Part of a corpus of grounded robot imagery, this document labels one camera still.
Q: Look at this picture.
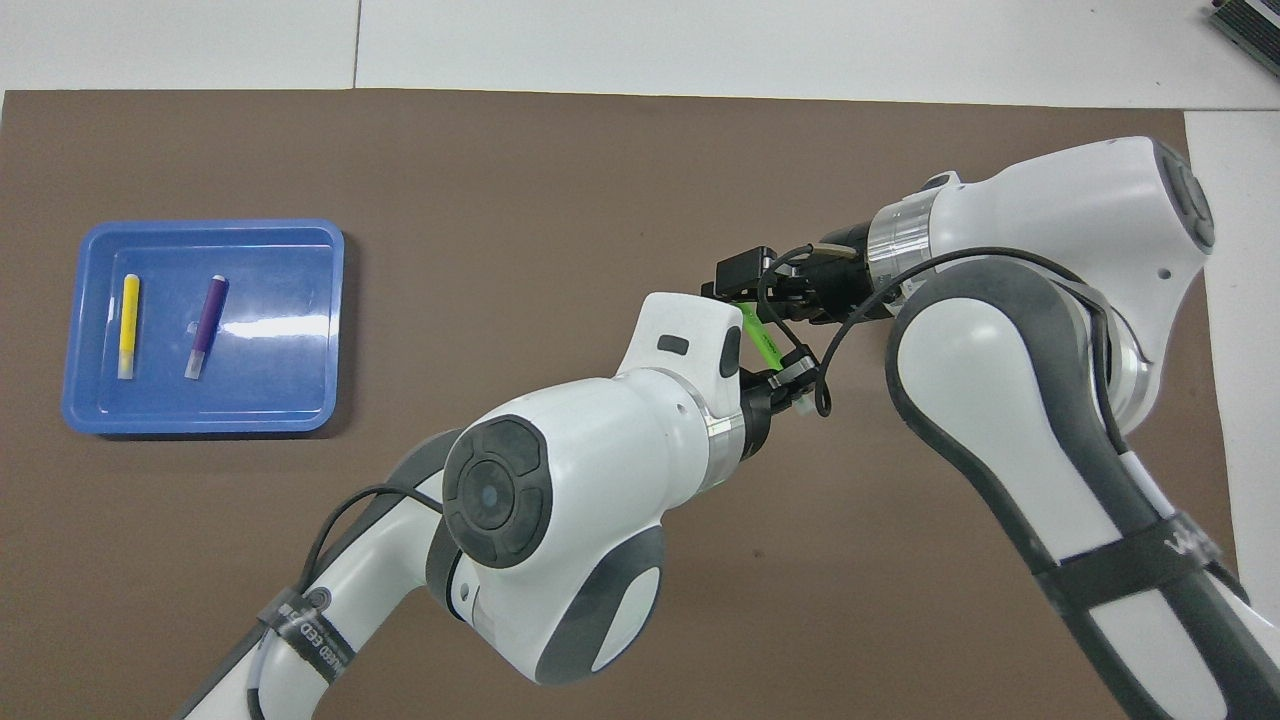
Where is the yellow pen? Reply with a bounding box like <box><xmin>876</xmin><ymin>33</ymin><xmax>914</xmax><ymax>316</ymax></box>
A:
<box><xmin>117</xmin><ymin>273</ymin><xmax>142</xmax><ymax>381</ymax></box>

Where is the grey finned device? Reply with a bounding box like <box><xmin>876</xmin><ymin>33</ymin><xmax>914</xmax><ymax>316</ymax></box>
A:
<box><xmin>1208</xmin><ymin>0</ymin><xmax>1280</xmax><ymax>79</ymax></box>

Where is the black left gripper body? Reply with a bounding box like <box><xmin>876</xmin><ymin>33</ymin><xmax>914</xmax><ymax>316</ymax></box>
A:
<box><xmin>738</xmin><ymin>370</ymin><xmax>791</xmax><ymax>461</ymax></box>

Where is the purple pen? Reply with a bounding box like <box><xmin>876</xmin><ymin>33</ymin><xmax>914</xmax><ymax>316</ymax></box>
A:
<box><xmin>184</xmin><ymin>274</ymin><xmax>229</xmax><ymax>381</ymax></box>

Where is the brown table mat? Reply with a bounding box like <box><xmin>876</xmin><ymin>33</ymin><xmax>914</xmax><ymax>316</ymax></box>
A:
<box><xmin>0</xmin><ymin>88</ymin><xmax>1259</xmax><ymax>720</ymax></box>

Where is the blue plastic tray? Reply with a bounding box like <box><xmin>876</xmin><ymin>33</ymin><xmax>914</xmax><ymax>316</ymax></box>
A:
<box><xmin>62</xmin><ymin>218</ymin><xmax>346</xmax><ymax>437</ymax></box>

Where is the green pen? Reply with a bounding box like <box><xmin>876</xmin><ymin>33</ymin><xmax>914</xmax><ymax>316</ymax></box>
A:
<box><xmin>738</xmin><ymin>305</ymin><xmax>789</xmax><ymax>373</ymax></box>

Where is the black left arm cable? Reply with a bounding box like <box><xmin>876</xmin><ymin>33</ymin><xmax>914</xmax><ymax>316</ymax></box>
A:
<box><xmin>245</xmin><ymin>485</ymin><xmax>446</xmax><ymax>720</ymax></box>

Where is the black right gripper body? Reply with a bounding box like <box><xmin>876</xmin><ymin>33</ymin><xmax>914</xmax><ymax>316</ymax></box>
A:
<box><xmin>775</xmin><ymin>225</ymin><xmax>871</xmax><ymax>326</ymax></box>

